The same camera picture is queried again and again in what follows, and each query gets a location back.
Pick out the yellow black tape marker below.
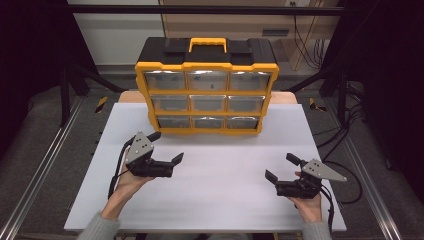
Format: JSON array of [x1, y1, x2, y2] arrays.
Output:
[[95, 96, 109, 114], [308, 97, 328, 113]]

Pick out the black horizontal bar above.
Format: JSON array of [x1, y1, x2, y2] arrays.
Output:
[[64, 4, 346, 17]]

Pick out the white board sheet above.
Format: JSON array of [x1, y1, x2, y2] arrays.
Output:
[[63, 102, 348, 233]]

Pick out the light wooden cabinet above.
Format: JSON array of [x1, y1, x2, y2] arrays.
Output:
[[159, 0, 341, 71]]

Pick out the yellow black organizer cabinet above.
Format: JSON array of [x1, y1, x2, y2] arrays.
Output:
[[134, 37, 280, 136]]

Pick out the black floor cables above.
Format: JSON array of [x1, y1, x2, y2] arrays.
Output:
[[313, 79, 368, 161]]

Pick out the person's left hand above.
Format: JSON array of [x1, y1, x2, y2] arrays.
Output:
[[114, 163, 157, 202]]

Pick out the set of clear drawers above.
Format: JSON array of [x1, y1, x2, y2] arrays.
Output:
[[143, 70, 272, 130]]

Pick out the wooden table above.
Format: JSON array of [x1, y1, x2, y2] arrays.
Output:
[[118, 90, 298, 105]]

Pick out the hanging black cables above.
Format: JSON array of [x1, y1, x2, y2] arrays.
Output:
[[293, 4, 326, 71]]

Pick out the black metal stand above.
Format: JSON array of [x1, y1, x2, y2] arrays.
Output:
[[286, 63, 349, 126], [59, 61, 126, 128]]

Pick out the person's right hand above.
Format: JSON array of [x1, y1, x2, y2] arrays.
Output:
[[286, 170, 324, 224]]

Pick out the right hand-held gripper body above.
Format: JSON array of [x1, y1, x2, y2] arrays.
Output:
[[274, 158, 348, 200]]

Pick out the clear plastic drawer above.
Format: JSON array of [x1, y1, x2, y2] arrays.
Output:
[[186, 70, 229, 92]]

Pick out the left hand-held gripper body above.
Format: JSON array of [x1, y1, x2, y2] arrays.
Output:
[[124, 131, 175, 178]]

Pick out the aluminium floor rail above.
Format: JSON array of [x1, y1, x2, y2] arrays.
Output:
[[0, 96, 84, 240], [324, 99, 404, 240]]

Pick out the left hand-held gripper cable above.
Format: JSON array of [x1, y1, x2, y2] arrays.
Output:
[[107, 139, 136, 200]]

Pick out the hand-held gripper cable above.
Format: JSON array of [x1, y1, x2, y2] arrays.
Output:
[[318, 160, 363, 232], [107, 139, 136, 200]]

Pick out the right hand-held gripper cable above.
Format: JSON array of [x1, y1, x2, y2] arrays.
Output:
[[318, 160, 363, 232]]

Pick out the dark curtain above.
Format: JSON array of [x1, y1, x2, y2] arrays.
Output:
[[0, 0, 98, 158], [328, 0, 424, 194]]

